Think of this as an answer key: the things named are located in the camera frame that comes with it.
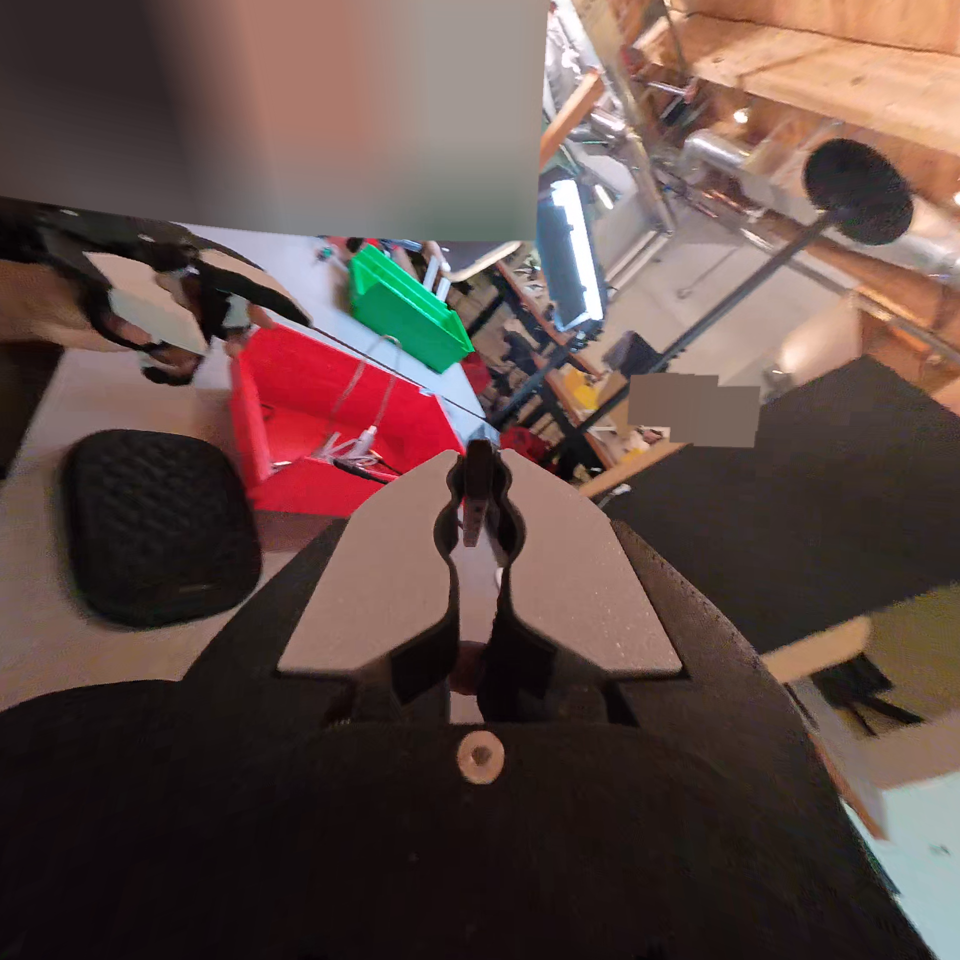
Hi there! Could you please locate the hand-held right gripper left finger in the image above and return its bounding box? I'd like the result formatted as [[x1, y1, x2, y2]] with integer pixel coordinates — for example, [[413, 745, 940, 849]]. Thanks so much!
[[276, 448, 462, 706]]

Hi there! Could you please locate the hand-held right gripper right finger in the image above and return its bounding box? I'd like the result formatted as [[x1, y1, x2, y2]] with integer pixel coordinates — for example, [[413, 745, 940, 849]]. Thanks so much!
[[491, 447, 685, 684]]

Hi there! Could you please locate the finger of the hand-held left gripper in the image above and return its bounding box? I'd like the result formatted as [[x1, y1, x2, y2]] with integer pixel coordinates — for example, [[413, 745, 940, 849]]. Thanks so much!
[[197, 247, 313, 333]]

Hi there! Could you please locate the person's left forearm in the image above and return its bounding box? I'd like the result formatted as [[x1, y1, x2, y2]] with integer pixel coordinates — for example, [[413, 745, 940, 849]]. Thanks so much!
[[0, 257, 100, 355]]

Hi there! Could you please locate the person's left hand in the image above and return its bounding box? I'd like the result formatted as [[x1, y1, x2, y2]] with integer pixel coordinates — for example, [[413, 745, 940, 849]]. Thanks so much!
[[105, 301, 277, 387]]

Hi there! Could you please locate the red plastic bin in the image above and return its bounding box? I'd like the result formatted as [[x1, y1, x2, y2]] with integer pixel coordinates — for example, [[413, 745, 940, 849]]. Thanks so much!
[[227, 322, 470, 520]]

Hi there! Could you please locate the green plastic bin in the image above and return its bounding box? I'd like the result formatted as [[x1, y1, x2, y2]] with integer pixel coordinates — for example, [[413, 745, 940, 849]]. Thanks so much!
[[347, 242, 476, 375]]

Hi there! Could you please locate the black textured case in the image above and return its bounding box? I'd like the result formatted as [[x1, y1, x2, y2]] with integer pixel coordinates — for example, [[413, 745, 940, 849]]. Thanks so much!
[[63, 428, 264, 630]]

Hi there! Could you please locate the pale wooden stick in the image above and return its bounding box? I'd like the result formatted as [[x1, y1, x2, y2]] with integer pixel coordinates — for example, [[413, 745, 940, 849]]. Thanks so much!
[[760, 615, 876, 685]]

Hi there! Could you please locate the large black panel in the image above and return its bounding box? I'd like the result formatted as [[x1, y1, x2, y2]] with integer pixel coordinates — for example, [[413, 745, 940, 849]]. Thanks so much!
[[598, 355, 960, 656]]

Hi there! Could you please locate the bright light panel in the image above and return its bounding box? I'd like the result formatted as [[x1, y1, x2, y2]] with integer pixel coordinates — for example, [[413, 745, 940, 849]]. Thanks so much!
[[537, 175, 609, 336]]

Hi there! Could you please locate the white box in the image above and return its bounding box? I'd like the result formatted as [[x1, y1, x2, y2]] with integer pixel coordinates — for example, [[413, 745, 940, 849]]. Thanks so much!
[[795, 701, 960, 843]]

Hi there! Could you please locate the black round head pole stand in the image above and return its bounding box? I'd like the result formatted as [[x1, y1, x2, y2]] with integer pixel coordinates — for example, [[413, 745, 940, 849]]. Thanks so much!
[[487, 138, 917, 433]]

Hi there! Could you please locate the white cable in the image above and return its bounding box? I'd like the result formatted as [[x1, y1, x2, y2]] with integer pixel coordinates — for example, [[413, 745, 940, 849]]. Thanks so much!
[[309, 336, 404, 464]]

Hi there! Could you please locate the silver ventilation duct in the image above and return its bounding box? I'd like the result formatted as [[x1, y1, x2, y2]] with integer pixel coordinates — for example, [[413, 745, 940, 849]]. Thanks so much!
[[678, 126, 960, 283]]

